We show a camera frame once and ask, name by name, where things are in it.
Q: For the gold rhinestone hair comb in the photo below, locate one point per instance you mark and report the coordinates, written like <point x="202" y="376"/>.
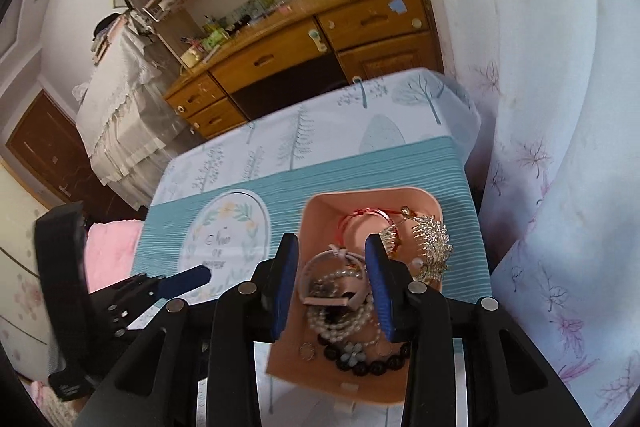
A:
<point x="432" y="237"/>

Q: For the brown wooden door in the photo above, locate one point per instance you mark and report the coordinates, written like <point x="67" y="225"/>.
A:
<point x="45" y="142"/>

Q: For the yellow cup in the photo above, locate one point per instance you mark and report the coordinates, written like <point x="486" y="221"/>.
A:
<point x="190" y="58"/>

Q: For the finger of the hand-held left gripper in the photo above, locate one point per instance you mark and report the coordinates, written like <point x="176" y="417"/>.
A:
<point x="190" y="277"/>

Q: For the wooden desk with drawers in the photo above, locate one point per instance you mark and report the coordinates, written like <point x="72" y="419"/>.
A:
<point x="280" y="57"/>

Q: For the white floral curtain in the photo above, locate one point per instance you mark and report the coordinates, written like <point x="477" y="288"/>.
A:
<point x="550" y="107"/>

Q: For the peach plastic box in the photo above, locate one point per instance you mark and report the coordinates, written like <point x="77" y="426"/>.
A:
<point x="325" y="217"/>

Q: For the green box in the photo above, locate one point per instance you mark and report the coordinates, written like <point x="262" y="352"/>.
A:
<point x="216" y="39"/>

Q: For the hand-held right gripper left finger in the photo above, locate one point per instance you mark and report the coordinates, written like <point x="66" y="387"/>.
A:
<point x="285" y="287"/>

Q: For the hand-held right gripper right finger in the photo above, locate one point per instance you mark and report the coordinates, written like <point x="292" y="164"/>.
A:
<point x="380" y="287"/>

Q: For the pink fluffy blanket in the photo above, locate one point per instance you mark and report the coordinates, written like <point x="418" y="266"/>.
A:
<point x="110" y="247"/>

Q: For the round gold earring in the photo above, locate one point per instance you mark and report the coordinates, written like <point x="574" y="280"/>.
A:
<point x="306" y="351"/>

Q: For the white lace cloth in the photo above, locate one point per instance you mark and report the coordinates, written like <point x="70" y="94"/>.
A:
<point x="120" y="107"/>

